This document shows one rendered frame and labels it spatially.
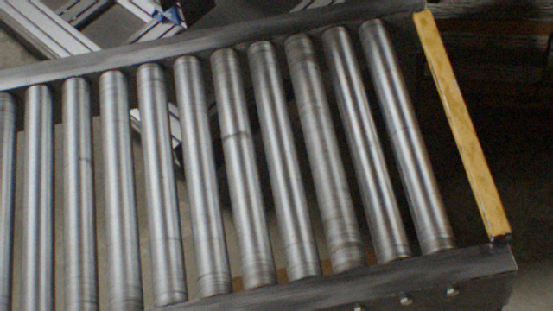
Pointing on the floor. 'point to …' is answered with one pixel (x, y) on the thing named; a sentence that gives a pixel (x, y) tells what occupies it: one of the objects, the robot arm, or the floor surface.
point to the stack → (493, 61)
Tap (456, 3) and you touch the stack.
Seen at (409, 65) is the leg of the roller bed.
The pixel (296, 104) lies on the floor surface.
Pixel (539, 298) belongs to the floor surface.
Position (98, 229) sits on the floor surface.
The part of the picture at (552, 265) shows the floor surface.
